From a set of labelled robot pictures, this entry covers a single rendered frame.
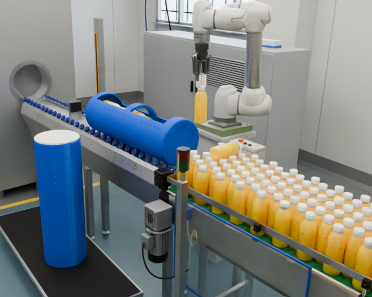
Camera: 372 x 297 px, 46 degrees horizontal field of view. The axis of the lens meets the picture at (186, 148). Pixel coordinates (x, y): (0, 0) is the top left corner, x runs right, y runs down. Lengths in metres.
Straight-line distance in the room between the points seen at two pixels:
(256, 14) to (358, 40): 2.30
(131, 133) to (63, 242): 0.88
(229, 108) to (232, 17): 0.91
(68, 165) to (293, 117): 2.35
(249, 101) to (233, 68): 1.38
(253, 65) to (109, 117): 1.00
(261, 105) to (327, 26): 2.35
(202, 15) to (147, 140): 0.77
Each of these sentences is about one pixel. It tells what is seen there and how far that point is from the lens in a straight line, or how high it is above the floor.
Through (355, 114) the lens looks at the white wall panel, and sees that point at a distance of 5.02.
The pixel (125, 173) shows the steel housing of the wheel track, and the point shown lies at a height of 0.80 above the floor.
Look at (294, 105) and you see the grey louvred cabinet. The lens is 4.31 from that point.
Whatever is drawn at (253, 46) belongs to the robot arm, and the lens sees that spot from 2.87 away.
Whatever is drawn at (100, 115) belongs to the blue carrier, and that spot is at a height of 1.13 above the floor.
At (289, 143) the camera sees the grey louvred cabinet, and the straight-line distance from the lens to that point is 4.40.
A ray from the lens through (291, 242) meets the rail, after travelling 1.87.
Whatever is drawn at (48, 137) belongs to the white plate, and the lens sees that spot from 2.87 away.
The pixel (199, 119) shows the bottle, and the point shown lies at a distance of 2.40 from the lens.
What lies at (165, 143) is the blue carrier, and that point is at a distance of 2.44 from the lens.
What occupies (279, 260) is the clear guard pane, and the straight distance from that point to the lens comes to 1.86.
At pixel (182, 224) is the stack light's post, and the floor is 0.89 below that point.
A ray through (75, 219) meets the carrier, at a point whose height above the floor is 0.50.
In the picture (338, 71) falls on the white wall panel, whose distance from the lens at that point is 5.08.
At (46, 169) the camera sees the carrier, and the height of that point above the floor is 0.87.
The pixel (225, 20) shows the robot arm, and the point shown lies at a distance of 2.28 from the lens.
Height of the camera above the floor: 1.91
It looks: 20 degrees down
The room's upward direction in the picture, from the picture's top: 2 degrees clockwise
